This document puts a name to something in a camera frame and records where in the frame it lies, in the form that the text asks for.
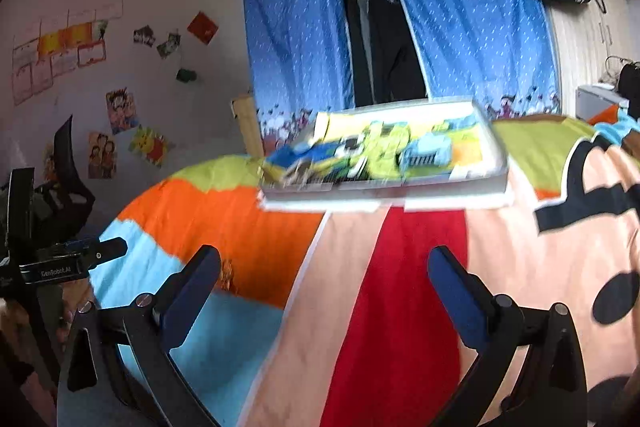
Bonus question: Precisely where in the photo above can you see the cartoon wall stickers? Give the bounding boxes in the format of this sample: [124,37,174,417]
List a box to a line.
[87,88,172,180]

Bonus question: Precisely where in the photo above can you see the colourful patchwork bedsheet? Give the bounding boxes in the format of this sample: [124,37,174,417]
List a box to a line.
[63,110,639,426]

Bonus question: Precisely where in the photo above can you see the white cartoon jewelry box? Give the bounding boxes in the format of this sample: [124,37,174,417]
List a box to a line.
[259,98,509,212]

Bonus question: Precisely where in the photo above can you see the blue dotted curtain right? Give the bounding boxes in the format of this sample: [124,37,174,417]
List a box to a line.
[400,0,561,119]

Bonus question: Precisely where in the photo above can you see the blue dotted curtain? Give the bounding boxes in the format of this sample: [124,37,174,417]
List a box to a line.
[243,0,355,153]
[400,0,561,119]

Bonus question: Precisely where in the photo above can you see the dark hanging clothes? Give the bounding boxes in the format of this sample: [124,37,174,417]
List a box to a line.
[343,0,427,107]

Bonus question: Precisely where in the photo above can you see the red paper on wall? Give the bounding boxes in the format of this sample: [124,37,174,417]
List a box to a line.
[186,11,219,46]

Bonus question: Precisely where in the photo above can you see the pink wall chart poster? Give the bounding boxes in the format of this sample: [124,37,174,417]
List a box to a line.
[11,1,124,106]

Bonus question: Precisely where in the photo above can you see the blue dotted curtain left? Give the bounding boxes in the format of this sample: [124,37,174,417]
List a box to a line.
[243,0,355,153]

